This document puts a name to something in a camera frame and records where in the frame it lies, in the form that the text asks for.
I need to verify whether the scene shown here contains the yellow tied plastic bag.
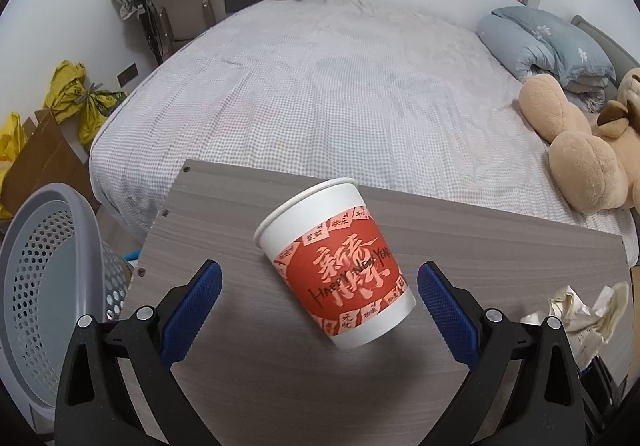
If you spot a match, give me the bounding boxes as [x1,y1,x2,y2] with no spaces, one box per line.
[44,60,129,147]

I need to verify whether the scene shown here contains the grey perforated plastic basket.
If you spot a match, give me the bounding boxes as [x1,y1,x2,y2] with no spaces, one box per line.
[0,183,133,419]

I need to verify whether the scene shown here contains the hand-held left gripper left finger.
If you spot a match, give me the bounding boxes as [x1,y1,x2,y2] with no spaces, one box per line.
[54,260,223,446]

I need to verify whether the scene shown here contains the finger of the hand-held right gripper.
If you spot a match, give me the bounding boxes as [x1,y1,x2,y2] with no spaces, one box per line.
[580,355,628,433]

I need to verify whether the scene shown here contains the bed with checked sheet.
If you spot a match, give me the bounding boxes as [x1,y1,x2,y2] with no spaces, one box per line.
[89,0,640,272]

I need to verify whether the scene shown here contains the white paper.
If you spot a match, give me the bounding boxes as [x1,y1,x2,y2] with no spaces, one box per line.
[520,282,631,372]

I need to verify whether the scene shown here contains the large beige teddy bear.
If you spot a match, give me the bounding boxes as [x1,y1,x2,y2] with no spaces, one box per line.
[518,68,640,214]

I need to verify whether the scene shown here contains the brown cardboard sheet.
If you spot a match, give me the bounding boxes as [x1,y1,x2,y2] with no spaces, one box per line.
[0,109,103,218]

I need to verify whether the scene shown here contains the red and white paper cup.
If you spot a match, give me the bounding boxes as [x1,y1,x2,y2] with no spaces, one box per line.
[253,177,417,351]

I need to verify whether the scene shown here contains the grey bed headboard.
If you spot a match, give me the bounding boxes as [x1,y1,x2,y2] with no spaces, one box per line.
[571,15,640,88]

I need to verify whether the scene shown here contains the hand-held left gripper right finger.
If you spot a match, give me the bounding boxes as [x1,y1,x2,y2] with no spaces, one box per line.
[417,261,586,446]

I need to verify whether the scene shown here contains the grey-blue floral duvet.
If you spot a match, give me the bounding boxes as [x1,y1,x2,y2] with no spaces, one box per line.
[476,5,617,110]

